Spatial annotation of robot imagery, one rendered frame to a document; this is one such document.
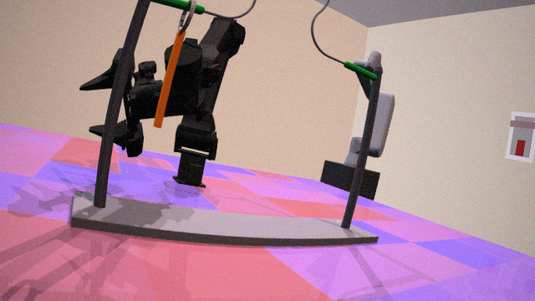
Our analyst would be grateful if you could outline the orange handle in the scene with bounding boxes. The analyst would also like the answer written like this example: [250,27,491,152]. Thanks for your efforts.
[154,0,196,128]

